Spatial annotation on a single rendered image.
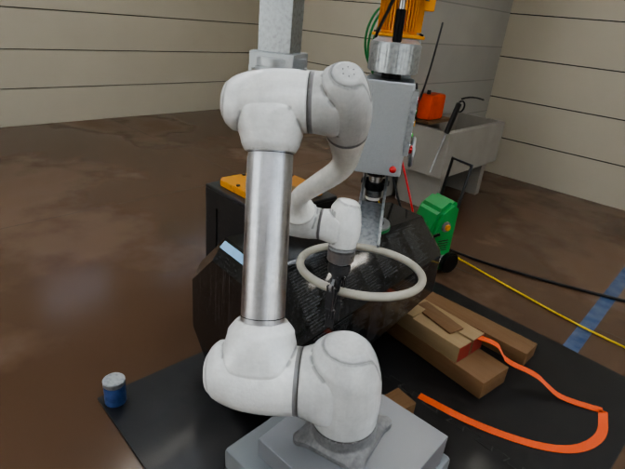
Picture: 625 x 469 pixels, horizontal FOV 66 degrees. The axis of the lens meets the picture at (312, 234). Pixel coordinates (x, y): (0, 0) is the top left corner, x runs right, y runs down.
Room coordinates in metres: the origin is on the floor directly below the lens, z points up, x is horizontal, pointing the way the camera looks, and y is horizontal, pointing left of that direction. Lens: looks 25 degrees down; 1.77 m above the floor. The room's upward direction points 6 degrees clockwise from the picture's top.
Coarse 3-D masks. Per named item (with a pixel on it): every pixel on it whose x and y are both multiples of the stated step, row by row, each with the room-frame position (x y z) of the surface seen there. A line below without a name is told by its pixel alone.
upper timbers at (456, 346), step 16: (432, 304) 2.51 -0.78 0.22; (400, 320) 2.40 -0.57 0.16; (416, 320) 2.33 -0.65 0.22; (416, 336) 2.31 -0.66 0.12; (432, 336) 2.23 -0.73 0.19; (448, 336) 2.20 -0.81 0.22; (464, 336) 2.23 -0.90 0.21; (480, 336) 2.24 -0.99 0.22; (448, 352) 2.14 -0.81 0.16; (464, 352) 2.14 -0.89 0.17
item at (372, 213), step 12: (360, 192) 2.16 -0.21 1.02; (384, 192) 2.17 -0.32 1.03; (360, 204) 2.06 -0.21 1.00; (372, 204) 2.14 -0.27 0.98; (384, 204) 2.08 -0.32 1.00; (372, 216) 2.05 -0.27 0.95; (372, 228) 1.96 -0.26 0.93; (360, 240) 1.88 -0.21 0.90; (372, 240) 1.88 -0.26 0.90; (372, 252) 1.81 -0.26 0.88
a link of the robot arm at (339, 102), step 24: (312, 72) 1.05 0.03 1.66; (336, 72) 1.00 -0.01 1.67; (360, 72) 1.01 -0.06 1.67; (312, 96) 1.00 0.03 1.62; (336, 96) 0.98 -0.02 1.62; (360, 96) 0.99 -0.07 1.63; (312, 120) 1.00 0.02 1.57; (336, 120) 1.01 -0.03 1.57; (360, 120) 1.02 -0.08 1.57; (336, 144) 1.07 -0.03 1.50
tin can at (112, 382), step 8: (112, 376) 1.72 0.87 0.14; (120, 376) 1.73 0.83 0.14; (104, 384) 1.67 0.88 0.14; (112, 384) 1.67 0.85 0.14; (120, 384) 1.68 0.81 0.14; (104, 392) 1.67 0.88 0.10; (112, 392) 1.66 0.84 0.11; (120, 392) 1.68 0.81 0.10; (104, 400) 1.68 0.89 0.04; (112, 400) 1.66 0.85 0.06; (120, 400) 1.67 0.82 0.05
